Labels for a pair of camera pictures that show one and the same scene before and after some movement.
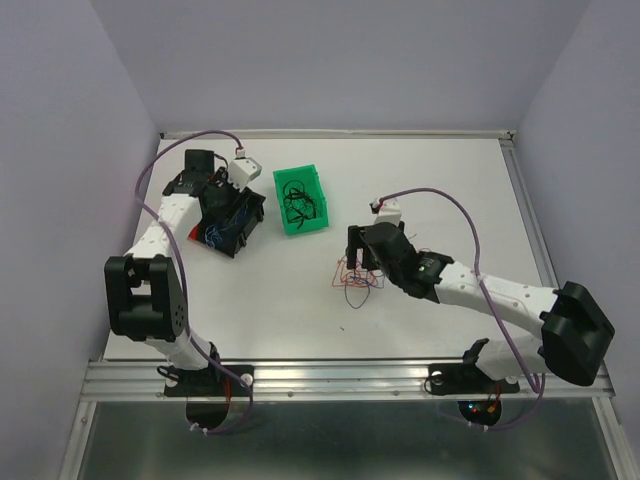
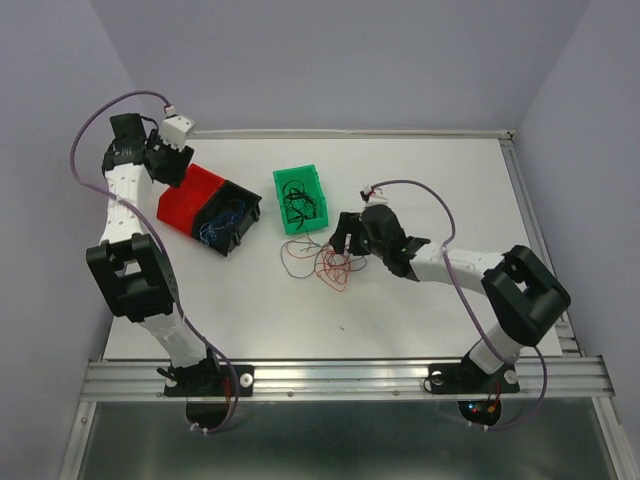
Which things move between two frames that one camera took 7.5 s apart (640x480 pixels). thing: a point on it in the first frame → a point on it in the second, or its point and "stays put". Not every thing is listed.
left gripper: x=222 y=177 → x=180 y=162
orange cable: x=356 y=277 → x=332 y=266
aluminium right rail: x=533 y=213 stays put
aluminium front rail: x=315 y=380 stays put
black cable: x=298 y=204 stays put
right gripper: x=355 y=240 → x=348 y=223
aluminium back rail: x=177 y=136 stays put
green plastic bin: x=301 y=198 stays put
